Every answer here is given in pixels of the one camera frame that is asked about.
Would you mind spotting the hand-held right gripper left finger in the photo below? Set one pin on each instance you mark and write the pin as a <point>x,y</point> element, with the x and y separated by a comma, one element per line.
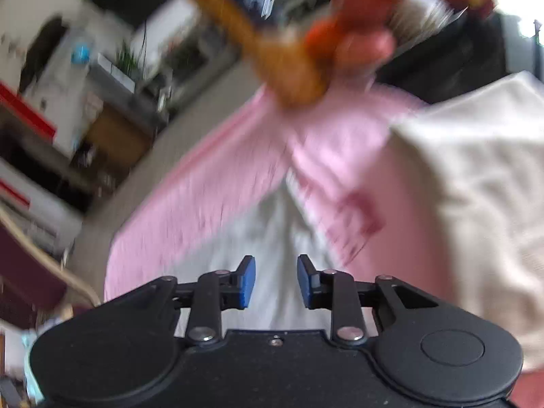
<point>247,282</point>

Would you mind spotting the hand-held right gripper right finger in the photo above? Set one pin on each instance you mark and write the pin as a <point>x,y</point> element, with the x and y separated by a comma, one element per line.
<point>305,282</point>

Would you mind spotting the white printed t-shirt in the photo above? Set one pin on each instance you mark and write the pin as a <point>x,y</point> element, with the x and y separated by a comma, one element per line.
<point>272,229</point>

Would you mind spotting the pink blanket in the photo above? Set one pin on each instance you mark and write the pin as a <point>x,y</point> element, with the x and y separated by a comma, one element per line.
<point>204,204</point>

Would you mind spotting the bentwood chair with maroon cushion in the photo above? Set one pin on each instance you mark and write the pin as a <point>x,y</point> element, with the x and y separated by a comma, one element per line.
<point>55,265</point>

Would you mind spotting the wooden cabinet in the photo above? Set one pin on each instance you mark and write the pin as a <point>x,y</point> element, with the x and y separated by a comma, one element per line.
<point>114,136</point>

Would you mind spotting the beige cloth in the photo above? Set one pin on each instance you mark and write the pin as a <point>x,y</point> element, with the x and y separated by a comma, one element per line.
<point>480,187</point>

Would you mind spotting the white box with red stripe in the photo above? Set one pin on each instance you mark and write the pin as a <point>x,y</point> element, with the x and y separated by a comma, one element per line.
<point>34,204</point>
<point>25,114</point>

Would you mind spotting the light teal garment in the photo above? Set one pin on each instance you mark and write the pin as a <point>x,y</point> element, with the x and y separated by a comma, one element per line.
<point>30,369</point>

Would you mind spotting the green potted plant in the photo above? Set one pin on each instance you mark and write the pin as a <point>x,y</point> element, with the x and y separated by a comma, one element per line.
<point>129,61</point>

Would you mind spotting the black furniture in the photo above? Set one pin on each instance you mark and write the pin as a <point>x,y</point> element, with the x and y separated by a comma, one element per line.
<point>450,55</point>

